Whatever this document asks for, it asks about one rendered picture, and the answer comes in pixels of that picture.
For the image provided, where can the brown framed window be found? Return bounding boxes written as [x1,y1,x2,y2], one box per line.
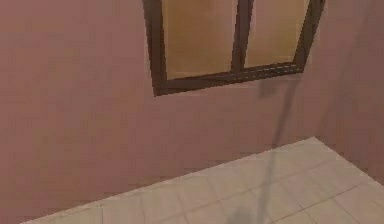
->
[142,0,327,98]

